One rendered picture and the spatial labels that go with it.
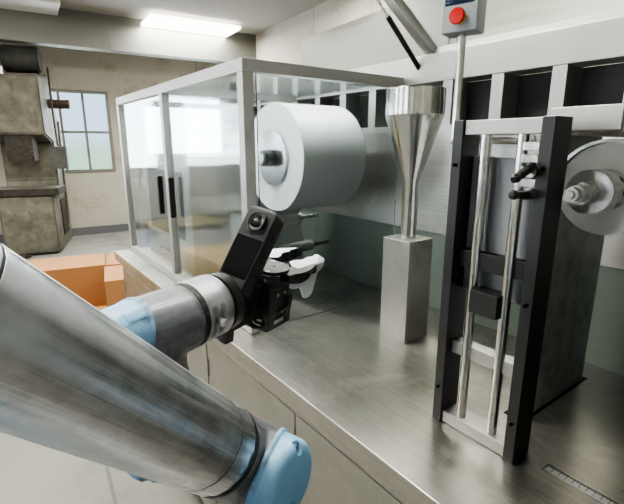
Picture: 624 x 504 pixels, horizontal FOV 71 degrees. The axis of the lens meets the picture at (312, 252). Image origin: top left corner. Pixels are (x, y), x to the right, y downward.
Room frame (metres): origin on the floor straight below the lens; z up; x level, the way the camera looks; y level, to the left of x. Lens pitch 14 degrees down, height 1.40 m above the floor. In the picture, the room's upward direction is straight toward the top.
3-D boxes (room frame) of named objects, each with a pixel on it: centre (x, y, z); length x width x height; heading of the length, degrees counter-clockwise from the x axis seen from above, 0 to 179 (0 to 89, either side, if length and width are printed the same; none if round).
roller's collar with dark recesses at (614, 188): (0.66, -0.42, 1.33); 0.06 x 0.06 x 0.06; 37
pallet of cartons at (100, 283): (3.29, 1.60, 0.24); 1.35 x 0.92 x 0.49; 115
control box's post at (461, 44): (0.93, -0.29, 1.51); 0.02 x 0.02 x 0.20
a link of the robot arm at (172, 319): (0.42, 0.17, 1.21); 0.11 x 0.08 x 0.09; 148
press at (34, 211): (5.87, 3.75, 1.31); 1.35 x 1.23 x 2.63; 32
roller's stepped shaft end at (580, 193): (0.62, -0.37, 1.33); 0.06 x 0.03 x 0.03; 127
